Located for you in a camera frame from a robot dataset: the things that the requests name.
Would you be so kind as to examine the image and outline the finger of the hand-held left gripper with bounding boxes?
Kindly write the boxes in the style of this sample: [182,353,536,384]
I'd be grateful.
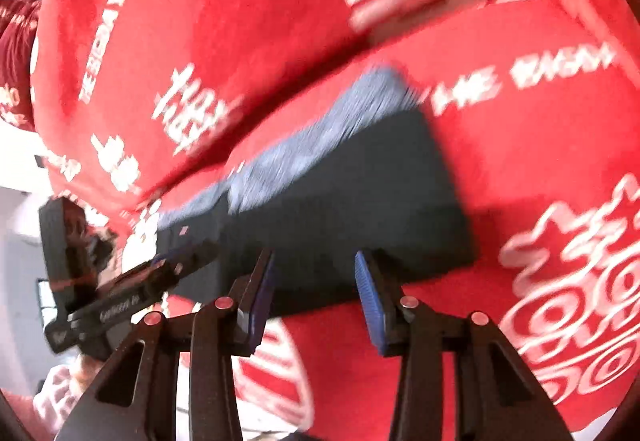
[106,240,220,293]

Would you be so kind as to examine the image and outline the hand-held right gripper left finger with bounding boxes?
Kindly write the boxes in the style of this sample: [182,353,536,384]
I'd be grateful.
[55,248,277,441]

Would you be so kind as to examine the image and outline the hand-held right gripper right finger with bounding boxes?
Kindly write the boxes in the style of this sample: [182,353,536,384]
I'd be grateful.
[353,249,576,441]

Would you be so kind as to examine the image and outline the black pants with blue-grey trim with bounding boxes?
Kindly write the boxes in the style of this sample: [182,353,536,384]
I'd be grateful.
[156,67,477,318]

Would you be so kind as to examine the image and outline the dark red printed cloth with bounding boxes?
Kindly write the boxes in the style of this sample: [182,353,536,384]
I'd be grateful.
[0,0,42,132]

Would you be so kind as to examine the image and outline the red printed blanket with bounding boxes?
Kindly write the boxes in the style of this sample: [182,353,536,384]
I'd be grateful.
[30,0,640,441]

